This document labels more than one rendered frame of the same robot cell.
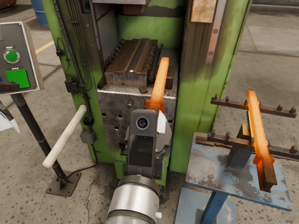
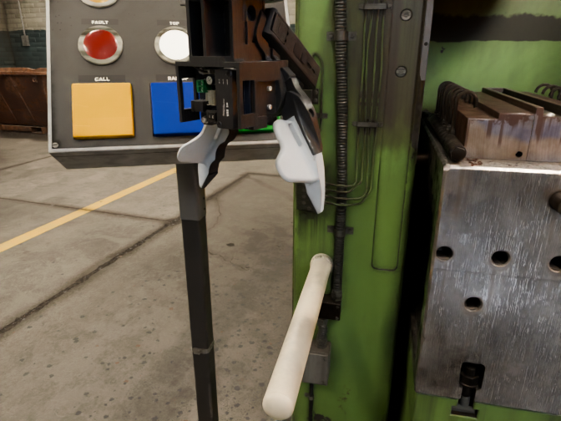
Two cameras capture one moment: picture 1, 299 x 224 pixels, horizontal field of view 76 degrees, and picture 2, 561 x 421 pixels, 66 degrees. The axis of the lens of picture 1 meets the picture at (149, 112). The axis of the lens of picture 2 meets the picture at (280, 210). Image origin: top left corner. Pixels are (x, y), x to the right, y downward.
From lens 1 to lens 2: 58 cm
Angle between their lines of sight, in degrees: 21
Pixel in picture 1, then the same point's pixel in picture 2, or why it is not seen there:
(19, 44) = not seen: hidden behind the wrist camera
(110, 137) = (438, 341)
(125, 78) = (532, 133)
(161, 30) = (531, 73)
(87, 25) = (405, 16)
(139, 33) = (468, 83)
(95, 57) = (403, 105)
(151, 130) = not seen: outside the picture
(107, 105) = (469, 215)
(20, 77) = not seen: hidden behind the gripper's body
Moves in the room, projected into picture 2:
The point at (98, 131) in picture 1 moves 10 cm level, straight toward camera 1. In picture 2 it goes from (342, 343) to (361, 371)
